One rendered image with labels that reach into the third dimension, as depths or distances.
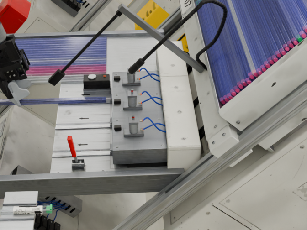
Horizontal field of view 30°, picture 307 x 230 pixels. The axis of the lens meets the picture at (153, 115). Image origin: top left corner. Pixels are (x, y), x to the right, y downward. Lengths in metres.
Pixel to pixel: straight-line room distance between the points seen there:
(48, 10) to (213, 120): 1.63
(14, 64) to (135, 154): 0.41
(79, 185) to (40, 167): 0.61
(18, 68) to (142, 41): 0.50
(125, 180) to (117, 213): 0.75
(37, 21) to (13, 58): 1.27
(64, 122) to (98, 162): 0.19
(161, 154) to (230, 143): 0.20
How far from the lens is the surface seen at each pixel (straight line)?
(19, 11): 2.31
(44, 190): 1.44
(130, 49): 1.87
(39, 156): 2.05
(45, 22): 2.83
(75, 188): 1.43
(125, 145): 1.41
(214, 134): 1.33
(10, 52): 1.56
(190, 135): 1.41
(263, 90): 1.26
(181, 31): 2.86
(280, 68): 1.23
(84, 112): 1.62
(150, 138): 1.43
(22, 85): 1.66
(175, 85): 1.57
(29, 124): 2.13
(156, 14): 4.73
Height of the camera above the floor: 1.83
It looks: 25 degrees down
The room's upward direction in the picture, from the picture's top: 49 degrees clockwise
